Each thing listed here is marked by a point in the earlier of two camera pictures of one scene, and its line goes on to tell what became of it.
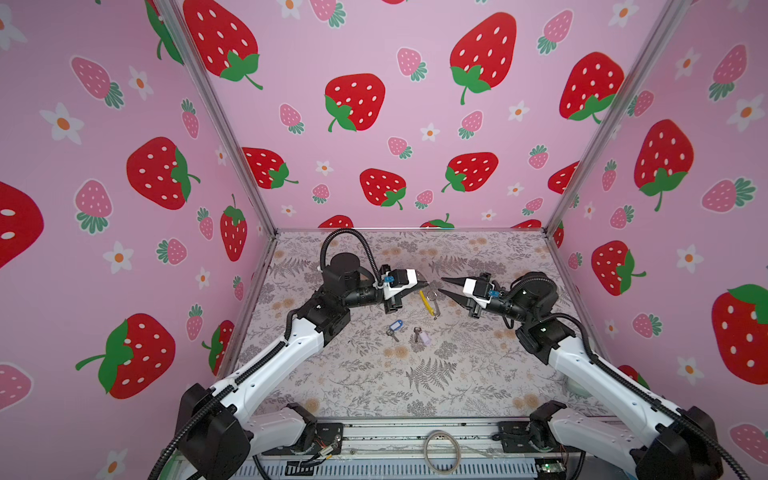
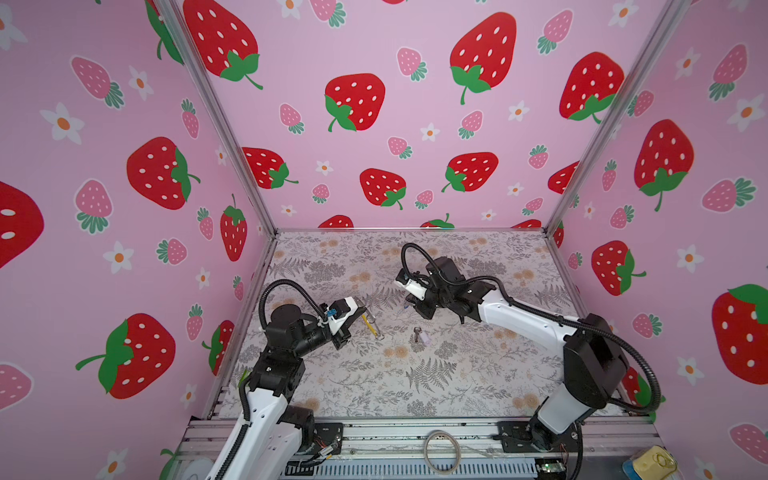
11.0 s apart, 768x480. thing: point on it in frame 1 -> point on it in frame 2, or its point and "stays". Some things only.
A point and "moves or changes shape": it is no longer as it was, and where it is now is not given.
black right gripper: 466,303 -> 417,301
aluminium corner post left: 172,15 stays
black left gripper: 390,308 -> 339,341
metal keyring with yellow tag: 430,302 moves or changes shape
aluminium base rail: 416,450 stays
